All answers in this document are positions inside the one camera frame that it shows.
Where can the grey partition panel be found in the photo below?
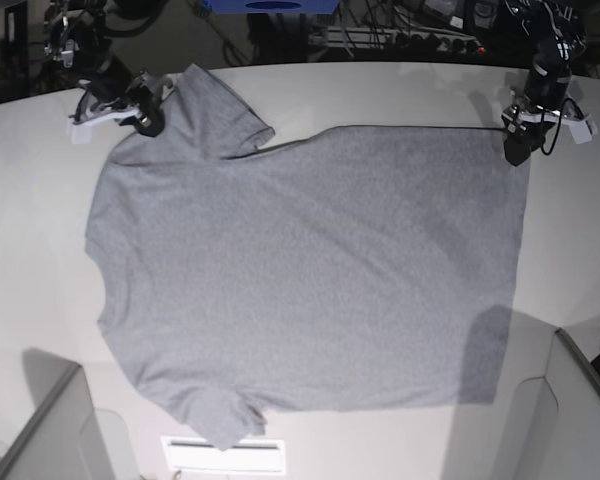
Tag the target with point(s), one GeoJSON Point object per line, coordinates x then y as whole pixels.
{"type": "Point", "coordinates": [62, 439]}
{"type": "Point", "coordinates": [561, 440]}

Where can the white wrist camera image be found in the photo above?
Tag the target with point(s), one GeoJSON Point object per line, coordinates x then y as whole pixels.
{"type": "Point", "coordinates": [575, 125]}
{"type": "Point", "coordinates": [83, 121]}

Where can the grey left partition panel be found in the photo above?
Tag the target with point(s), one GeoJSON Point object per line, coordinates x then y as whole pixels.
{"type": "Point", "coordinates": [62, 439]}

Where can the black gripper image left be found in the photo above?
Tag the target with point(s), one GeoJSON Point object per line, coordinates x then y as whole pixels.
{"type": "Point", "coordinates": [110, 82]}

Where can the grey right partition panel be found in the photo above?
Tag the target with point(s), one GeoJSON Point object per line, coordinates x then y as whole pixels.
{"type": "Point", "coordinates": [561, 440]}

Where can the black cable image right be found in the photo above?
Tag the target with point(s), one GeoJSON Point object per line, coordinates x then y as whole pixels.
{"type": "Point", "coordinates": [560, 130]}

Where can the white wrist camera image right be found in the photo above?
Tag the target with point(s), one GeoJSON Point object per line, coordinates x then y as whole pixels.
{"type": "Point", "coordinates": [575, 125]}

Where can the white power strip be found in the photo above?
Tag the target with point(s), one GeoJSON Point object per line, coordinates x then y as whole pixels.
{"type": "Point", "coordinates": [355, 40]}

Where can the grey T-shirt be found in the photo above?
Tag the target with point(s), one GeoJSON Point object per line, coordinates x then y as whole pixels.
{"type": "Point", "coordinates": [364, 268]}

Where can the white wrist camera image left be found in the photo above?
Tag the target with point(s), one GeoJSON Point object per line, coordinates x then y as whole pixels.
{"type": "Point", "coordinates": [83, 121]}

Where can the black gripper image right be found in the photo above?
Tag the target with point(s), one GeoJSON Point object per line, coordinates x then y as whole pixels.
{"type": "Point", "coordinates": [545, 89]}

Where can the blue box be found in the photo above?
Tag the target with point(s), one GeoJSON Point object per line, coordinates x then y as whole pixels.
{"type": "Point", "coordinates": [272, 6]}

